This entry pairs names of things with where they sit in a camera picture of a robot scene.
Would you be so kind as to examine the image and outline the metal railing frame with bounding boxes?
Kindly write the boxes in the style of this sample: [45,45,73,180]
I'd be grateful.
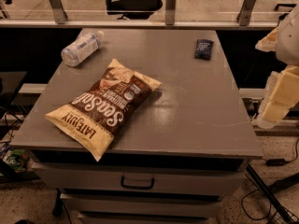
[0,0,282,28]

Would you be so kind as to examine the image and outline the black cable on floor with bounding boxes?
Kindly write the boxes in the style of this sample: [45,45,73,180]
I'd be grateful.
[240,137,299,222]

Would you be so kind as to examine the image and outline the black office chair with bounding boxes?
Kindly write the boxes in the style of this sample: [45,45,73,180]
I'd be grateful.
[106,0,163,20]

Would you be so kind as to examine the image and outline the black drawer handle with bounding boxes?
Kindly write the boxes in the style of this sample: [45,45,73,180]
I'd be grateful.
[121,176,155,190]

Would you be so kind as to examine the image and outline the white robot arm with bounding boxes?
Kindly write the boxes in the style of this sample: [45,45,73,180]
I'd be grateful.
[255,5,299,129]

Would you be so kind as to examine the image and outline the clear plastic water bottle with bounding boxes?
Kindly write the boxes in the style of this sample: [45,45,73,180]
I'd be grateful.
[61,31,104,67]

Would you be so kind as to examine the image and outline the brown Late July chip bag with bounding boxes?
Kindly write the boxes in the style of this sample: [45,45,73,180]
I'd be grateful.
[45,59,161,160]

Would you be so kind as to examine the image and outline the green snack package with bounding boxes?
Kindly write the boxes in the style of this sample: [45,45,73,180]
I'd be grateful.
[0,143,30,172]

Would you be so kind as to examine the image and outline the dark blue rxbar wrapper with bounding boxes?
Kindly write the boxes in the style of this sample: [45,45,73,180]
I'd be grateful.
[194,39,214,60]

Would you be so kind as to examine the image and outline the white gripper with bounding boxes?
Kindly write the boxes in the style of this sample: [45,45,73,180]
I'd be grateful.
[255,27,299,129]

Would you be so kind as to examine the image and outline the black power adapter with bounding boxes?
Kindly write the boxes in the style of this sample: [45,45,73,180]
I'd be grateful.
[266,159,288,166]

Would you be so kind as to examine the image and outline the grey drawer cabinet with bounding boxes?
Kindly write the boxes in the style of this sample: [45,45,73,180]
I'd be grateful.
[13,29,263,224]

